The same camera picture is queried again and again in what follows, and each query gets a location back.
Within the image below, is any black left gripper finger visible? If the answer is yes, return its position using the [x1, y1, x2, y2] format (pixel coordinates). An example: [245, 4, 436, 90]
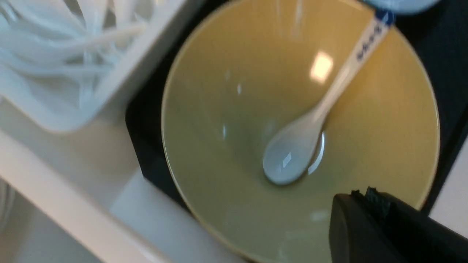
[329, 187, 468, 263]

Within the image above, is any white ceramic soup spoon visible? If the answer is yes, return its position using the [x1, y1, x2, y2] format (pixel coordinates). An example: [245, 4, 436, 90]
[262, 9, 396, 186]

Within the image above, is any yellow noodle bowl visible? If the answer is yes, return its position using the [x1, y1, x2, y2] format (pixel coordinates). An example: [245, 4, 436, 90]
[162, 0, 440, 263]

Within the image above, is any white sauce dish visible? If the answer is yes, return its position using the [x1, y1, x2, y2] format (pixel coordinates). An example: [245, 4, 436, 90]
[363, 0, 440, 15]

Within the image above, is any black serving tray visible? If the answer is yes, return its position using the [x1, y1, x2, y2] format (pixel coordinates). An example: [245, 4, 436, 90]
[125, 0, 468, 215]

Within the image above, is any large white plastic bin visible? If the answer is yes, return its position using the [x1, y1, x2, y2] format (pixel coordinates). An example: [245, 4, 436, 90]
[0, 132, 169, 263]

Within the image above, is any white spoon tray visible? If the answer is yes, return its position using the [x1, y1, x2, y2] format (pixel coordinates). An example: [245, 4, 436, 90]
[1, 0, 205, 133]

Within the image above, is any pile of white spoons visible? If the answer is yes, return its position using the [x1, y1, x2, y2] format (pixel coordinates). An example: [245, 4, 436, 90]
[1, 0, 161, 112]

